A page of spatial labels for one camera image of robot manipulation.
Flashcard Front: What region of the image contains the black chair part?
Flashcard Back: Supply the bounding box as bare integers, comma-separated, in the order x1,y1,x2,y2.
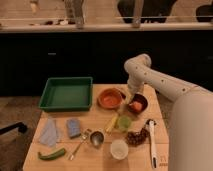
0,122,28,135

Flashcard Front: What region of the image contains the bunch of dark grapes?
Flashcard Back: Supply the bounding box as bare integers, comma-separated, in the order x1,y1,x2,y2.
126,128,149,146

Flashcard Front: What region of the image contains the metal measuring cup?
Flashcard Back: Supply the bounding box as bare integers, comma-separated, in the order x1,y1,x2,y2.
88,130,105,148

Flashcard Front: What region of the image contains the pink eraser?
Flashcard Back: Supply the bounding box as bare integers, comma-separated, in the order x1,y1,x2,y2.
130,101,142,112

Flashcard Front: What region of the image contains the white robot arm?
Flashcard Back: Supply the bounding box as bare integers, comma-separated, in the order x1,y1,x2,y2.
124,54,213,171

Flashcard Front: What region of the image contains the metal spoon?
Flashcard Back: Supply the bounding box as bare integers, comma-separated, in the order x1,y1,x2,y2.
68,131,89,161

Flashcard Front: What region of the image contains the white handled brush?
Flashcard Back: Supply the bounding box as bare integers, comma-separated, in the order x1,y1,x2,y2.
146,119,157,169

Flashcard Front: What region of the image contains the blue sponge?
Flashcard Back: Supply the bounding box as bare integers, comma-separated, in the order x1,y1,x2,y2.
67,119,81,138

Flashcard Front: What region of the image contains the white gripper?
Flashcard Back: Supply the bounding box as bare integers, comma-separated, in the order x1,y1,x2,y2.
125,79,144,106

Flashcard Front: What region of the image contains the red-orange bowl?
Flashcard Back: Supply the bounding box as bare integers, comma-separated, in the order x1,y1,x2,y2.
97,88,122,109

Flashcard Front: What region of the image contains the green pepper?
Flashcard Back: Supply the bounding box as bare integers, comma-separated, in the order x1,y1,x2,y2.
38,148,66,161

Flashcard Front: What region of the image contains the light blue cloth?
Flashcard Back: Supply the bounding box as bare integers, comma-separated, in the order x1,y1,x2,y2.
39,119,61,147

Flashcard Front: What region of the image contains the green plastic tray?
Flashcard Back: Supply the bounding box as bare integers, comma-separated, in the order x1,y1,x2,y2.
39,77,93,112

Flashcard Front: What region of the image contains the dark brown bowl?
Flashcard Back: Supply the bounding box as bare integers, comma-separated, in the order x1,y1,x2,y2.
127,94,148,115

